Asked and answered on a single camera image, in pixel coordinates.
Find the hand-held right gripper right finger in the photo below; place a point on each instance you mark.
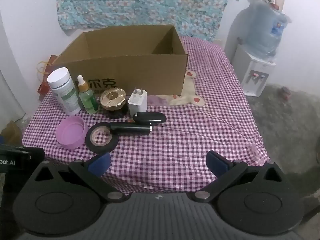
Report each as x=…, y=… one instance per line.
x=216, y=165

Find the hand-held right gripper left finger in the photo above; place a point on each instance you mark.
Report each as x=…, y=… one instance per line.
x=100, y=164

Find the black tape roll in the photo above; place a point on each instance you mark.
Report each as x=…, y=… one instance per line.
x=91, y=142

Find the purple plastic lid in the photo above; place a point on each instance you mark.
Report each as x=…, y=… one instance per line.
x=70, y=130

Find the black cosmetic tube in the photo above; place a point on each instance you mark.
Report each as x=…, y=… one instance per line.
x=130, y=129

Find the green dropper bottle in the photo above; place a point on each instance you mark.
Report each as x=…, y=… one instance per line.
x=87, y=100

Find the black oval case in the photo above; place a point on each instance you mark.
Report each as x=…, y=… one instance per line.
x=150, y=117

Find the gold lidded cosmetic jar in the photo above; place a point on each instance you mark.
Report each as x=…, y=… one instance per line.
x=112, y=96

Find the white wall charger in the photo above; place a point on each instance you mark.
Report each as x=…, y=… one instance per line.
x=137, y=103

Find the white capped supplement bottle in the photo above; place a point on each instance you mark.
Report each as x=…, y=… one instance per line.
x=62, y=80

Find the brown cardboard box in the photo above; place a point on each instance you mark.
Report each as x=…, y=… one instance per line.
x=140, y=70

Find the brown cardboard piece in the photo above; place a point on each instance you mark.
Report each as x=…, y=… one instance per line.
x=11, y=132

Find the purple checkered tablecloth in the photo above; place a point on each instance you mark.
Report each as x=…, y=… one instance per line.
x=175, y=142

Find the red gift bag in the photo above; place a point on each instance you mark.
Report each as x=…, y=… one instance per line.
x=45, y=88

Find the white water dispenser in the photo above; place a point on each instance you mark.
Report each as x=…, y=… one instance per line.
x=252, y=80

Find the blue water jug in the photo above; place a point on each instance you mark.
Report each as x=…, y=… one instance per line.
x=265, y=30

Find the pink cup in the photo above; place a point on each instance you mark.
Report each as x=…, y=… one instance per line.
x=279, y=1

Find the teal floral wall cloth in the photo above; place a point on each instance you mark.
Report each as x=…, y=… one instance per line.
x=150, y=2

